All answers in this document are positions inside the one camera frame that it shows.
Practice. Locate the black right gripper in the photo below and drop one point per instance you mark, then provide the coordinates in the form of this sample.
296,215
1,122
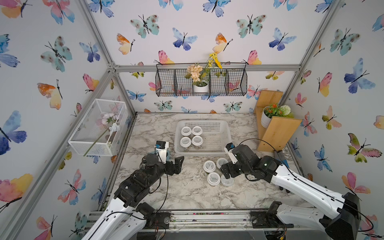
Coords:
229,166

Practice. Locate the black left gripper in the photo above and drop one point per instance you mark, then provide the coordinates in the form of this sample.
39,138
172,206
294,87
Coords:
170,170

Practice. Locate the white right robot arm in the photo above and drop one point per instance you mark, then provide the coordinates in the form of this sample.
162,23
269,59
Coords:
335,214

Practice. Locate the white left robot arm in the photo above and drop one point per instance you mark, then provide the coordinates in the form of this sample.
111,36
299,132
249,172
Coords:
127,214

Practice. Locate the yogurt cup without cap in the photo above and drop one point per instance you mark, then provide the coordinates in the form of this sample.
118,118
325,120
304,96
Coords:
227,182

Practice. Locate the white plastic perforated basket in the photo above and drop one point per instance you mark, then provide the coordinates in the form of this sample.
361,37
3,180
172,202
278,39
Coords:
215,134

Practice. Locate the blue black work glove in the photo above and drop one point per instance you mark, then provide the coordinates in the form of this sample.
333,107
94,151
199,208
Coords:
279,155

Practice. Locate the wooden corner shelf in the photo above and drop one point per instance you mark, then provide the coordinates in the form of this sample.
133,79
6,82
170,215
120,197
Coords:
275,132

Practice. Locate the white pot green plant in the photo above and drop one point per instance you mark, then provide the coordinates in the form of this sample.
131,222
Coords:
275,110

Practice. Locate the pink artificial flower stem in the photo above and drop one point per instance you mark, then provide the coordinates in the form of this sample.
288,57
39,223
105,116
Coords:
110,123

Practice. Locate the white pot beige flowers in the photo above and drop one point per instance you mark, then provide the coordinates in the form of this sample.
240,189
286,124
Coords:
201,75

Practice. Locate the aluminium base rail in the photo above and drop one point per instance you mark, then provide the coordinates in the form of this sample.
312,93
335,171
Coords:
195,220

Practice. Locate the white wire mesh box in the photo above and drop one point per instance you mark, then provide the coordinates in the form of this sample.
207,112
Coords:
90,127

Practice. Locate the black wire wall basket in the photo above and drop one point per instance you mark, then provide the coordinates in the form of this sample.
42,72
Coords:
178,80

